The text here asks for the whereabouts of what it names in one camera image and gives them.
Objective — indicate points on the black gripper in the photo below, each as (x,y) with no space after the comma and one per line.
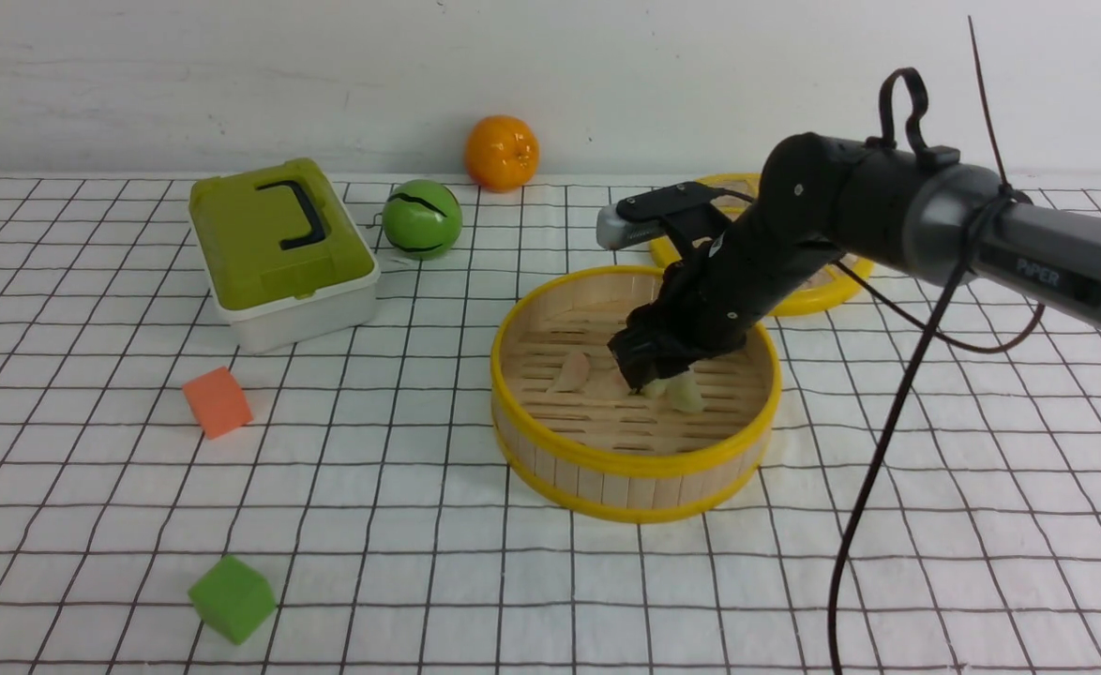
(707,302)

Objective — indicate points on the pale yellow-green dumpling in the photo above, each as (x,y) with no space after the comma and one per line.
(684,393)

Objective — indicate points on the pale green dumpling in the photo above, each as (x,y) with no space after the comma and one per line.
(654,389)

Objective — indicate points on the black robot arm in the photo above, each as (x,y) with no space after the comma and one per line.
(820,199)

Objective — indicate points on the bamboo steamer tray yellow rims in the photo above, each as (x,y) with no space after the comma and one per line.
(632,460)

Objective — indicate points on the woven bamboo steamer lid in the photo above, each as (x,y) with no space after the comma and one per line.
(826,289)

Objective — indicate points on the pink dumpling right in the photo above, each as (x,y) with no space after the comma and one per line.
(608,385)

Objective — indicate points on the pink dumpling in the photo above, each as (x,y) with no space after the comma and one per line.
(608,385)
(573,375)

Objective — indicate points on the pink dumpling left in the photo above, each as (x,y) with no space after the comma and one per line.
(573,375)

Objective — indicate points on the orange fruit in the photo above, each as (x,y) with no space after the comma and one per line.
(501,153)

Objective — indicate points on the green striped ball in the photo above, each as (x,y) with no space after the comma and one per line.
(422,219)

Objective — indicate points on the green lid white box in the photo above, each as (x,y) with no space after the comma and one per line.
(284,259)

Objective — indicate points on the orange foam cube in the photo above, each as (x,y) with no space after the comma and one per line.
(218,403)

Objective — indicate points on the green foam cube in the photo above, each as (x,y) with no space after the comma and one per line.
(233,599)

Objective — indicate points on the white grid tablecloth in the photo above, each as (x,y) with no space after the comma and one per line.
(369,490)

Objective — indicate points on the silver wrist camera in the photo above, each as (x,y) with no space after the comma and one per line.
(684,213)

